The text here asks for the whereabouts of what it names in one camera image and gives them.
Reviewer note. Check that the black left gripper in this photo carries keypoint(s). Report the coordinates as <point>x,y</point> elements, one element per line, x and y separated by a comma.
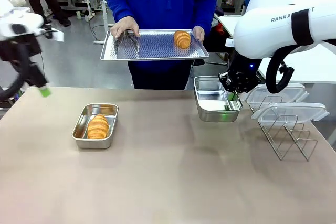
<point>29,47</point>

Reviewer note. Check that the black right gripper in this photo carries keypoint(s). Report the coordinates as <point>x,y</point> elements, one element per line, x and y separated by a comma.
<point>241,77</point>

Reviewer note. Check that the steel container with rounded corners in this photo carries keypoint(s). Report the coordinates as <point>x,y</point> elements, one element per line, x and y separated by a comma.
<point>210,108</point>
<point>81,129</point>

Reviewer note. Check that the clear plastic clip lid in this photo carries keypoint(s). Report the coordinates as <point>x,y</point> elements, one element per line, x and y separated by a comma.
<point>288,111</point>
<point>294,93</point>

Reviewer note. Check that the golden croissant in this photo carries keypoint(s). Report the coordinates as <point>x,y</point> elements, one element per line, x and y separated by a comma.
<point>97,127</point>
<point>182,39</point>

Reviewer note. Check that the perforated steel baking tray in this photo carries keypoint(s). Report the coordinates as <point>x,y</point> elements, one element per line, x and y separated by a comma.
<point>155,48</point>

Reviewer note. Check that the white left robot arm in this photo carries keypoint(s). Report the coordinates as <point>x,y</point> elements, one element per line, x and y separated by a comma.
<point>15,16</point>

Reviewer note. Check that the person's left forearm blue sleeve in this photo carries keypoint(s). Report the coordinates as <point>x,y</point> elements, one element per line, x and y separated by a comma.
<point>207,11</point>

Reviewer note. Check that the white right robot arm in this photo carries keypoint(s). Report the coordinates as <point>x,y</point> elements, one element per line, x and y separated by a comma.
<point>278,19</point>

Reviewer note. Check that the person's right forearm blue sleeve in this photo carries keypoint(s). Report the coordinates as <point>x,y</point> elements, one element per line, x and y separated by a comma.
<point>116,6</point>

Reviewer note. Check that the person's left hand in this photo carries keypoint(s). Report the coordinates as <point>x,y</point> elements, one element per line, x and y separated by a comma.
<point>199,33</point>

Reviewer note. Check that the person's right hand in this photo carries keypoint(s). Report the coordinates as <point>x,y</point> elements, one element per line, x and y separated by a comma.
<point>124,26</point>

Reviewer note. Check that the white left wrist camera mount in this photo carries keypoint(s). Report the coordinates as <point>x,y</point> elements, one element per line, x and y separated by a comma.
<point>56,35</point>

